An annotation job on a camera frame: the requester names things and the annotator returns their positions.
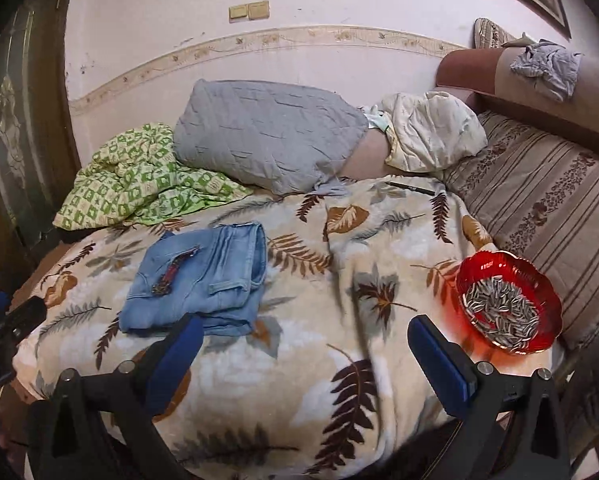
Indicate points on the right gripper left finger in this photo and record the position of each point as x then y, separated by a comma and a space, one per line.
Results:
101, 426

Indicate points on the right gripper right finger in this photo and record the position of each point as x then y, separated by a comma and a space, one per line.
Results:
510, 427

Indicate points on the blue denim jeans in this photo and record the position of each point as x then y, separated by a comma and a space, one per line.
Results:
216, 274

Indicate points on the sunflower seeds pile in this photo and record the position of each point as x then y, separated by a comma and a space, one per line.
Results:
502, 313

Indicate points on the red glass bowl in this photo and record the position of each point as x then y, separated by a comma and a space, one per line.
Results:
535, 285

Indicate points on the brown wooden door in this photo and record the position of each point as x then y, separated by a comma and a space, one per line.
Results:
38, 155

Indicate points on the green checkered blanket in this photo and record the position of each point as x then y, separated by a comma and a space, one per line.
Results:
136, 178

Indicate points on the leaf-pattern beige blanket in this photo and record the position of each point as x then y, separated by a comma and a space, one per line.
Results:
326, 384

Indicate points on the striped brown sofa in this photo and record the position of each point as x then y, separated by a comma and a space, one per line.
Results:
535, 186

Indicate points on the black pen on blanket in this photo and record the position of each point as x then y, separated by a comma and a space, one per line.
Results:
412, 188

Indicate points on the cream crumpled pillow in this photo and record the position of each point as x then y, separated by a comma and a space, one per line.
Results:
425, 133

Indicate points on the grey quilted pillow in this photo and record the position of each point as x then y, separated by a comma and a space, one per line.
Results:
282, 137

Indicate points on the grey crumpled cloth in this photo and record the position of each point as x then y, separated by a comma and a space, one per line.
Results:
551, 69

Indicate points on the patterned cushion behind sofa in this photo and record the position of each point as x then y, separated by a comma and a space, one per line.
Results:
489, 35

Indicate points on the beige wall switch plate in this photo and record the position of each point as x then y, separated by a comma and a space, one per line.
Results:
253, 11

